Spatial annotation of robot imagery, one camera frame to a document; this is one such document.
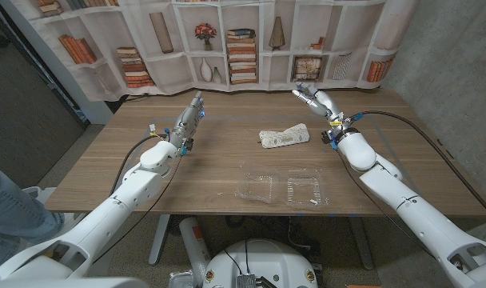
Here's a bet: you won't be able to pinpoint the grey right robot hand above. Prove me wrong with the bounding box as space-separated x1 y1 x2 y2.
292 82 345 128

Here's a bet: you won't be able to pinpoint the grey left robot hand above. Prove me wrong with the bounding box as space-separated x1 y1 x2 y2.
169 90 206 150

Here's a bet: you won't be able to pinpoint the white robot shoulder cover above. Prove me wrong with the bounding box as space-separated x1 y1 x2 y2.
0 277 150 288

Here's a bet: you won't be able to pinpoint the clear plastic clamshell container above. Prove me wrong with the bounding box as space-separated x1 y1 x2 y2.
234 162 332 210

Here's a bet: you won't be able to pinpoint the printed bookshelf backdrop cloth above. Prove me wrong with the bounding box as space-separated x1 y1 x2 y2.
9 0 422 102

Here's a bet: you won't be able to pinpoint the white roll with orange label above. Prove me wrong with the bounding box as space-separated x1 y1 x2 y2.
178 217 212 281

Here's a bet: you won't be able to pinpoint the grey table leg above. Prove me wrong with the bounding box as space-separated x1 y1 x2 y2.
148 214 171 266
349 215 375 271

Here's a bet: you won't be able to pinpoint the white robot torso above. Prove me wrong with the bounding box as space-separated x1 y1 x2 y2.
202 238 319 288

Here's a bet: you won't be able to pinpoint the dark textured door panel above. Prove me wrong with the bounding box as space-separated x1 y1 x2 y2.
0 3 89 191

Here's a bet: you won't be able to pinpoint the silver heatsink module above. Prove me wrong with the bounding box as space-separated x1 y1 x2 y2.
237 274 257 288

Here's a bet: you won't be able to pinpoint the person in blue jeans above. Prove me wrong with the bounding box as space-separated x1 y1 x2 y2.
0 162 66 271

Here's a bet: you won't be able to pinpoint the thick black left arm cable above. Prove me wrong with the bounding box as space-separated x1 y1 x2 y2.
109 134 171 197

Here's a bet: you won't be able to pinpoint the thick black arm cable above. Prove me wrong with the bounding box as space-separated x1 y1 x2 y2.
109 134 171 197
349 110 486 223

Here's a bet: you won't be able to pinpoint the thin black left arm wire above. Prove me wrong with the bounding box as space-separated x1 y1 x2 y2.
92 154 184 264

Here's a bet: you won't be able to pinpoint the thin black arm wire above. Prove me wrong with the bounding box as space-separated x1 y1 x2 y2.
335 148 435 258
92 154 184 264

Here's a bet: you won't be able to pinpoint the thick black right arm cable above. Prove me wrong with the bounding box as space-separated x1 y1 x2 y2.
349 110 486 223

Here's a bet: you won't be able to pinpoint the thin black right arm wire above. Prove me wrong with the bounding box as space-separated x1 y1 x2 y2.
335 148 435 258

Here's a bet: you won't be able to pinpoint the black floor cables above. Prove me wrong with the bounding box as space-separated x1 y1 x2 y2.
226 215 322 261

